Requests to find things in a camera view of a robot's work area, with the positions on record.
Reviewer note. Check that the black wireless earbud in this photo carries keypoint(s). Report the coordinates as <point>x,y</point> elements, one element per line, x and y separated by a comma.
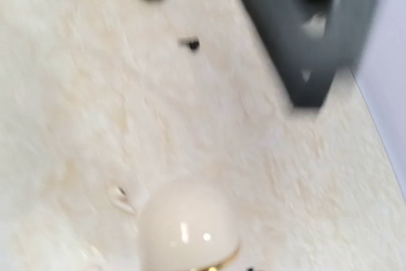
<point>192,43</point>

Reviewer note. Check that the white wireless earbud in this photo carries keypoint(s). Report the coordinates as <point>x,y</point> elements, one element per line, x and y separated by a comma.
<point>119,199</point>

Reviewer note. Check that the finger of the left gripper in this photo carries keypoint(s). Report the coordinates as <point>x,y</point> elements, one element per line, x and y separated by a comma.
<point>308,41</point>

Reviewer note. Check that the white earbud charging case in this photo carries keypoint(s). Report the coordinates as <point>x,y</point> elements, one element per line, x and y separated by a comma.
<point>188,225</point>

